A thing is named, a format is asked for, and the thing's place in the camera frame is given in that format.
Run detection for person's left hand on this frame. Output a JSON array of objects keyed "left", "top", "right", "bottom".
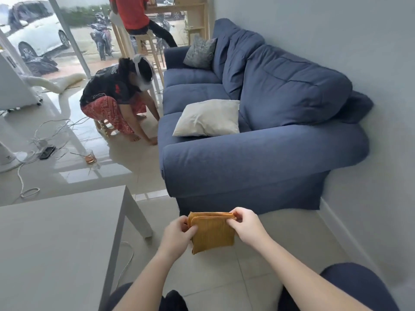
[{"left": 158, "top": 216, "right": 199, "bottom": 260}]

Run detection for person's right hand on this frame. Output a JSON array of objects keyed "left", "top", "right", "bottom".
[{"left": 226, "top": 207, "right": 271, "bottom": 253}]

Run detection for orange cloth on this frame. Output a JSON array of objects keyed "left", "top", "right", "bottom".
[{"left": 187, "top": 212, "right": 237, "bottom": 255}]

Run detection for person's left forearm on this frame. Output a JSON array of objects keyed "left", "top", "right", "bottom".
[{"left": 112, "top": 248, "right": 184, "bottom": 311}]

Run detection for person's right forearm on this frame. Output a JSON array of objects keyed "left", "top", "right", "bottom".
[{"left": 249, "top": 235, "right": 365, "bottom": 311}]

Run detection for blue fabric sofa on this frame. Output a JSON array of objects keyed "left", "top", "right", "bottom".
[{"left": 158, "top": 18, "right": 374, "bottom": 217}]

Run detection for white square pillow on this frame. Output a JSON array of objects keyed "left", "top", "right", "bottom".
[{"left": 172, "top": 100, "right": 240, "bottom": 137}]

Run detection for white baseboard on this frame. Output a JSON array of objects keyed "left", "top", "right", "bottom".
[{"left": 319, "top": 197, "right": 391, "bottom": 284}]

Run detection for small wooden stool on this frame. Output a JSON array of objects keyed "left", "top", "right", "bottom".
[{"left": 95, "top": 118, "right": 119, "bottom": 138}]

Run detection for white table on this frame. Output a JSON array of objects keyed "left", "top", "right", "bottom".
[{"left": 0, "top": 185, "right": 153, "bottom": 311}]

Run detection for person's right leg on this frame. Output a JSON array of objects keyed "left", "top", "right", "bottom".
[{"left": 278, "top": 262, "right": 400, "bottom": 311}]

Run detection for large blue sofa back cushion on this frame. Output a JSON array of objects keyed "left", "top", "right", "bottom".
[{"left": 239, "top": 44, "right": 353, "bottom": 130}]

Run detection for white headset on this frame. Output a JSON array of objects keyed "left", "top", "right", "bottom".
[{"left": 132, "top": 54, "right": 153, "bottom": 92}]

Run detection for white power strip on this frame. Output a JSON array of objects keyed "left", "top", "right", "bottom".
[{"left": 32, "top": 139, "right": 49, "bottom": 156}]

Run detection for small blue sofa back cushion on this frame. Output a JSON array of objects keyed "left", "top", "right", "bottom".
[{"left": 222, "top": 29, "right": 266, "bottom": 100}]

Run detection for dark blue pillow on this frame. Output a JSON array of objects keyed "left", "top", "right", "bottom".
[{"left": 337, "top": 90, "right": 374, "bottom": 124}]

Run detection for grey patterned pillow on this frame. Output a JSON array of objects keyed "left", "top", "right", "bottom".
[{"left": 183, "top": 34, "right": 217, "bottom": 69}]

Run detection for tall wooden bar stool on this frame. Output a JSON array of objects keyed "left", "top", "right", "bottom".
[{"left": 131, "top": 30, "right": 165, "bottom": 82}]

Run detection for parked motorcycle behind desk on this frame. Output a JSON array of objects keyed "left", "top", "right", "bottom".
[{"left": 155, "top": 13, "right": 176, "bottom": 49}]

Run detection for white high chair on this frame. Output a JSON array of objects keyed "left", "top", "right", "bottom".
[{"left": 109, "top": 11, "right": 163, "bottom": 109}]

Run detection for upright dark motorcycle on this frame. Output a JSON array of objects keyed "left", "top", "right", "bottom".
[{"left": 88, "top": 11, "right": 115, "bottom": 61}]

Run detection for light wooden desk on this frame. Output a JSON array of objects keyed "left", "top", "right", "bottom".
[{"left": 144, "top": 0, "right": 209, "bottom": 47}]

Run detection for fallen dark motorcycle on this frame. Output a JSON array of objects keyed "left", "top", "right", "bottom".
[{"left": 25, "top": 55, "right": 59, "bottom": 77}]

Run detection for white portable air conditioner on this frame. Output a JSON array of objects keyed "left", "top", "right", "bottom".
[{"left": 0, "top": 52, "right": 43, "bottom": 111}]

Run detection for white car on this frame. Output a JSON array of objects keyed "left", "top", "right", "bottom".
[{"left": 0, "top": 0, "right": 70, "bottom": 59}]

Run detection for thin white cable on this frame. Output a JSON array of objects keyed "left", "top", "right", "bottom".
[{"left": 119, "top": 241, "right": 135, "bottom": 283}]

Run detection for bunch of white cables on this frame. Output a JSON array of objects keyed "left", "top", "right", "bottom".
[{"left": 31, "top": 118, "right": 99, "bottom": 159}]

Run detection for looped white cable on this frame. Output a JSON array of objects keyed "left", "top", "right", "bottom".
[{"left": 12, "top": 159, "right": 41, "bottom": 205}]

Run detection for white duct hose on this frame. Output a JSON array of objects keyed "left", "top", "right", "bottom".
[{"left": 24, "top": 73, "right": 87, "bottom": 95}]

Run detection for white pedestal fan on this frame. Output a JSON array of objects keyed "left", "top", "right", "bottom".
[{"left": 0, "top": 110, "right": 28, "bottom": 173}]

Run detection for grey glass door frame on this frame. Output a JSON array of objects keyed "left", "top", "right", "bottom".
[{"left": 47, "top": 0, "right": 92, "bottom": 80}]

